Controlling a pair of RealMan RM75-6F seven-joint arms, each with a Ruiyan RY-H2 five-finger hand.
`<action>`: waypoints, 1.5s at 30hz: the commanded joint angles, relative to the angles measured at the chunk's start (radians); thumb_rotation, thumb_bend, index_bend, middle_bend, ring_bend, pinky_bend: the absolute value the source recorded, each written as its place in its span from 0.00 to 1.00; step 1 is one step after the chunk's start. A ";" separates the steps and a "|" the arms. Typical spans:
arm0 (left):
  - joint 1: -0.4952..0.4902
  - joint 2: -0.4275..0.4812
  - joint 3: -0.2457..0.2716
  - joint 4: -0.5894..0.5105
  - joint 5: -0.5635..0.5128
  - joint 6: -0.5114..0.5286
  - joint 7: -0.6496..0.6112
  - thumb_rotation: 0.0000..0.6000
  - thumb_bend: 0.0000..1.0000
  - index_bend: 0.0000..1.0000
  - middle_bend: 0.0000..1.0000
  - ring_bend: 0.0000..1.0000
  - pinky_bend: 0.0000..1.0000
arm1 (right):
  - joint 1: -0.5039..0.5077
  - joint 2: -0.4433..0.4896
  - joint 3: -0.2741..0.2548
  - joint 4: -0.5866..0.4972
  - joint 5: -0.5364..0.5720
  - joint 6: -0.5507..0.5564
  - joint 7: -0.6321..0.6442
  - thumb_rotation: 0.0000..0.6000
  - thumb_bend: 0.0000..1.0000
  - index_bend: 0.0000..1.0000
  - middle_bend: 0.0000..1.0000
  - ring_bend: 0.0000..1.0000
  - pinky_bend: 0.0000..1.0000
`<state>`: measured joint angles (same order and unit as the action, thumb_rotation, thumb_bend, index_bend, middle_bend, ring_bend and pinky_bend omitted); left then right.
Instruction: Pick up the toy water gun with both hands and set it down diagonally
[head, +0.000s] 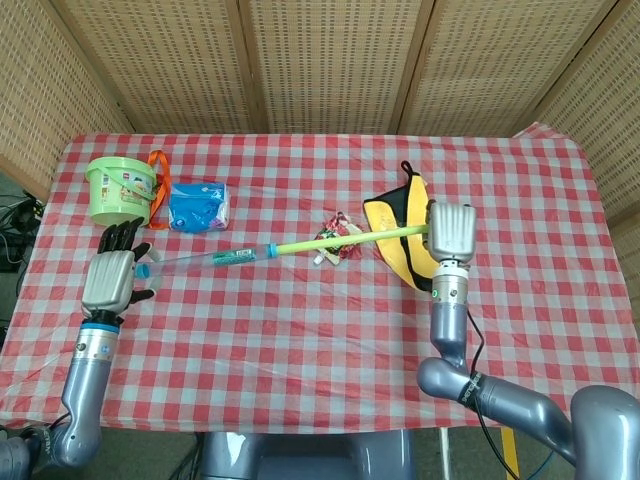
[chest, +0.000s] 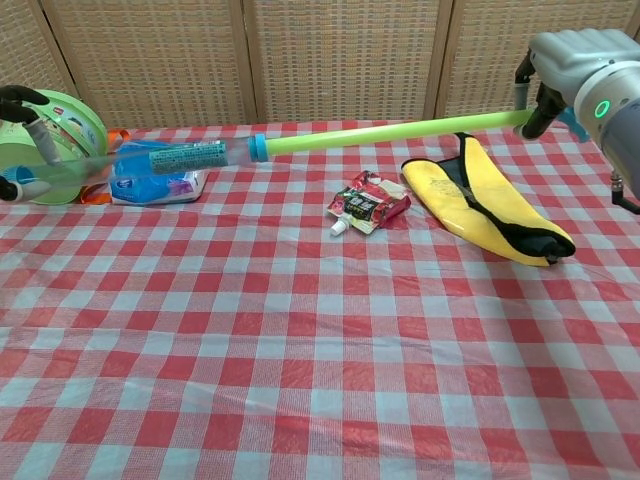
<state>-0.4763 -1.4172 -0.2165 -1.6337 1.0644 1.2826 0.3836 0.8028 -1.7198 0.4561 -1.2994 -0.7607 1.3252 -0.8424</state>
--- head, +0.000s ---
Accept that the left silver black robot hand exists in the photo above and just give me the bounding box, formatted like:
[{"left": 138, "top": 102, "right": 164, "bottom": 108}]
[{"left": 81, "top": 217, "right": 162, "bottom": 324}]

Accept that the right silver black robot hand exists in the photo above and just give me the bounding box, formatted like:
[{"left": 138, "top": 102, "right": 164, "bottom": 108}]
[{"left": 424, "top": 201, "right": 479, "bottom": 266}]

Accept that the green tube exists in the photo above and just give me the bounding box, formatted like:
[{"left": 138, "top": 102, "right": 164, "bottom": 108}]
[{"left": 135, "top": 242, "right": 280, "bottom": 279}]

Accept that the yellow black cloth pouch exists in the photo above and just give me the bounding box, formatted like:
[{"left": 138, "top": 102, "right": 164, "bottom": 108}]
[{"left": 362, "top": 160, "right": 437, "bottom": 293}]

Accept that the green plastic bucket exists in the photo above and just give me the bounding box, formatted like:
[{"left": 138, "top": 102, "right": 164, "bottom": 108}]
[{"left": 84, "top": 155, "right": 157, "bottom": 229}]

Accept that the red snack pouch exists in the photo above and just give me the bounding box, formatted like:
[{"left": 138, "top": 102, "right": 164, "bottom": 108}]
[{"left": 312, "top": 211, "right": 364, "bottom": 266}]

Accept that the blue tissue pack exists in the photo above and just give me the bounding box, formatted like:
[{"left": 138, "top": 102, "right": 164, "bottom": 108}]
[{"left": 168, "top": 181, "right": 232, "bottom": 232}]

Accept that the bamboo folding screen panel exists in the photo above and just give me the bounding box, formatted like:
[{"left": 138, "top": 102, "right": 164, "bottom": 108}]
[
  {"left": 0, "top": 0, "right": 136, "bottom": 201},
  {"left": 238, "top": 0, "right": 436, "bottom": 134},
  {"left": 514, "top": 0, "right": 640, "bottom": 226},
  {"left": 49, "top": 0, "right": 266, "bottom": 134},
  {"left": 394, "top": 0, "right": 631, "bottom": 136}
]

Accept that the red white checkered tablecloth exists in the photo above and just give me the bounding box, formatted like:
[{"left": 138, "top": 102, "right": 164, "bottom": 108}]
[{"left": 0, "top": 132, "right": 640, "bottom": 444}]

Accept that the grey robot torso base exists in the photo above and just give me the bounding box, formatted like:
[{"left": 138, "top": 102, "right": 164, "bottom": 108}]
[{"left": 199, "top": 430, "right": 416, "bottom": 480}]

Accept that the black cable bundle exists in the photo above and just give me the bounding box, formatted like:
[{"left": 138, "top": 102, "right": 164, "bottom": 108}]
[{"left": 0, "top": 189, "right": 47, "bottom": 274}]

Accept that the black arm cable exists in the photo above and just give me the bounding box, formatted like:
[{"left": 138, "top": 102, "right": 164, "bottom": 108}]
[{"left": 464, "top": 307, "right": 519, "bottom": 480}]

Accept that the orange ribbon strap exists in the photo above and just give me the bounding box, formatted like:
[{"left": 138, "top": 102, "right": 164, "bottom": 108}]
[{"left": 147, "top": 149, "right": 173, "bottom": 231}]

